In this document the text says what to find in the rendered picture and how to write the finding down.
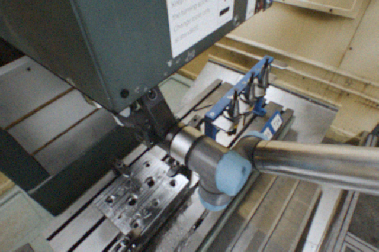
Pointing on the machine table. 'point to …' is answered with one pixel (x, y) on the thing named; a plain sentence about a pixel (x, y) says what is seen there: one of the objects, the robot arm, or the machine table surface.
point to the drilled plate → (166, 193)
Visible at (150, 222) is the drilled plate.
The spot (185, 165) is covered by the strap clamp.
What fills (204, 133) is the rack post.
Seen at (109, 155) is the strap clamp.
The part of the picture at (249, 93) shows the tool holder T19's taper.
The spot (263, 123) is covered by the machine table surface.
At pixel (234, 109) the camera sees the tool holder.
